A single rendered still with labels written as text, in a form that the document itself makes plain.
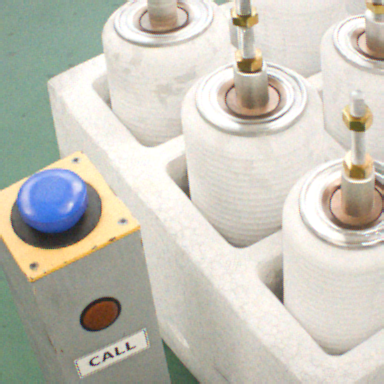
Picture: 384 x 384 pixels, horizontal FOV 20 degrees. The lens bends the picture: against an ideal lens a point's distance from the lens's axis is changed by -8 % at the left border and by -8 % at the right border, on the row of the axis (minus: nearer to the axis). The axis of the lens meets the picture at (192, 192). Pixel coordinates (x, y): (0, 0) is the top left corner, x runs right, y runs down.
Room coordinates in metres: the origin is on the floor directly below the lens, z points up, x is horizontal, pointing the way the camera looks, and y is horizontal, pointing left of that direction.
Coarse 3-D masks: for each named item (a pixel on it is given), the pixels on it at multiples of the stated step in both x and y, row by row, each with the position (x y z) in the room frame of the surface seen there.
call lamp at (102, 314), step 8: (96, 304) 0.39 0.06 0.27; (104, 304) 0.39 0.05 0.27; (112, 304) 0.39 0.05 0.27; (88, 312) 0.39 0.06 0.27; (96, 312) 0.39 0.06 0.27; (104, 312) 0.39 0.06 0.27; (112, 312) 0.39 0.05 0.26; (88, 320) 0.38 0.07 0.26; (96, 320) 0.39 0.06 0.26; (104, 320) 0.39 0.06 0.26; (112, 320) 0.39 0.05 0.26; (96, 328) 0.39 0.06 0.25
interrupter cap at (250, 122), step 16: (272, 64) 0.60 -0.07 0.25; (208, 80) 0.59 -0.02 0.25; (224, 80) 0.58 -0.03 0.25; (272, 80) 0.58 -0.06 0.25; (288, 80) 0.58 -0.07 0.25; (208, 96) 0.57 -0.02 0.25; (224, 96) 0.57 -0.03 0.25; (272, 96) 0.57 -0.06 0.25; (288, 96) 0.56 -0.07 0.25; (304, 96) 0.56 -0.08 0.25; (208, 112) 0.55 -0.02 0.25; (224, 112) 0.55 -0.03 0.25; (240, 112) 0.55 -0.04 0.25; (256, 112) 0.55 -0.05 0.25; (272, 112) 0.55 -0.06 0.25; (288, 112) 0.55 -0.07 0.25; (304, 112) 0.55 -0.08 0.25; (224, 128) 0.54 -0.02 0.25; (240, 128) 0.53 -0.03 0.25; (256, 128) 0.53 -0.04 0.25; (272, 128) 0.53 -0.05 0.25; (288, 128) 0.53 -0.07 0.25
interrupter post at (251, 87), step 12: (240, 72) 0.56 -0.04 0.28; (252, 72) 0.56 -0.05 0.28; (264, 72) 0.56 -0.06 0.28; (240, 84) 0.56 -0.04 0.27; (252, 84) 0.56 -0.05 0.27; (264, 84) 0.56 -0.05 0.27; (240, 96) 0.56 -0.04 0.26; (252, 96) 0.55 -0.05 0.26; (264, 96) 0.56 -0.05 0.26; (252, 108) 0.56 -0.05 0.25
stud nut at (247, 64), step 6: (240, 54) 0.57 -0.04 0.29; (258, 54) 0.56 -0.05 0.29; (240, 60) 0.56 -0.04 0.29; (246, 60) 0.56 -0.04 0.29; (252, 60) 0.56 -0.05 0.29; (258, 60) 0.56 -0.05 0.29; (240, 66) 0.56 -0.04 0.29; (246, 66) 0.56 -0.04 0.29; (252, 66) 0.56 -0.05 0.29; (258, 66) 0.56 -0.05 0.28
